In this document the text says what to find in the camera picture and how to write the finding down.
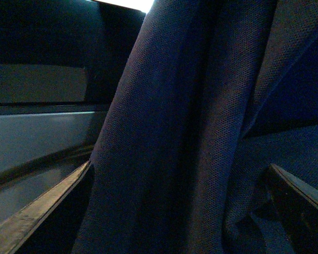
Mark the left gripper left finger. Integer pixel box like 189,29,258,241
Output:
0,161,92,253

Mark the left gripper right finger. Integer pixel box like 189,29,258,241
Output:
266,164,318,253

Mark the dark blue mesh garment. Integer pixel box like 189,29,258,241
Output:
72,1,318,253

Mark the grey front-load washing machine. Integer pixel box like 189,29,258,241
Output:
0,1,148,223

